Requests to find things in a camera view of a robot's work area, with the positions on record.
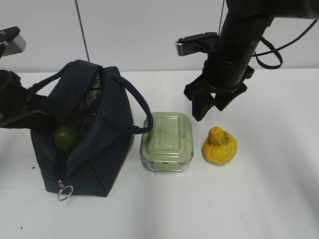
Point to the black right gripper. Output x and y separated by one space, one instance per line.
226 79

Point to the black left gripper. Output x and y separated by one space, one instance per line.
22 108

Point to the yellow squash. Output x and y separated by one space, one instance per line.
220 147

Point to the green cucumber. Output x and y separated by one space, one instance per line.
66 138

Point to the green lid glass container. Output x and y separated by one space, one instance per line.
168 147

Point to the dark blue lunch bag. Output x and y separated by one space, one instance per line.
106 109

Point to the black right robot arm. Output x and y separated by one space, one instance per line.
230 51

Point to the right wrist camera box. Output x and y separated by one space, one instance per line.
204 43

